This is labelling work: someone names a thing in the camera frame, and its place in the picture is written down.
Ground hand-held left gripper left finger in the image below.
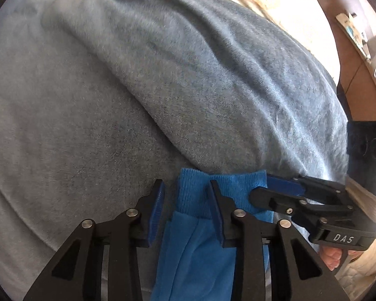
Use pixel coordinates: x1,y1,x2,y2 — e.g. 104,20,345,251
23,179,166,301

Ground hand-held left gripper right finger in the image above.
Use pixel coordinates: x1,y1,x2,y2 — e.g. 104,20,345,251
209,180,350,301

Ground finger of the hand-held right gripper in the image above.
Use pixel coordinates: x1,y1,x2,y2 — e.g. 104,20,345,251
266,173,348,201
249,186,354,223

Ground blue pants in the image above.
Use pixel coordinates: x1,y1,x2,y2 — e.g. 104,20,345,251
150,168,274,301

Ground person's right hand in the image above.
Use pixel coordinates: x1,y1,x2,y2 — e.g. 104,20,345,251
319,246,348,272

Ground white quilted clothing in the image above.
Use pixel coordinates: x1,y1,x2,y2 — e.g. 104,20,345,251
334,241,376,289

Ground grey blanket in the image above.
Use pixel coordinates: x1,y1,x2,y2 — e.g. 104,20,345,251
0,0,351,301

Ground wooden nightstand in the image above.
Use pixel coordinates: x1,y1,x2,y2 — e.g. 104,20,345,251
332,6,376,123

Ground white and teal item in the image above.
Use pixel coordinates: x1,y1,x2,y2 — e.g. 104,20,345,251
336,13,372,60

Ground thin dark cable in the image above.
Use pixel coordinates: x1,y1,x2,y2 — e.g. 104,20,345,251
345,64,364,101

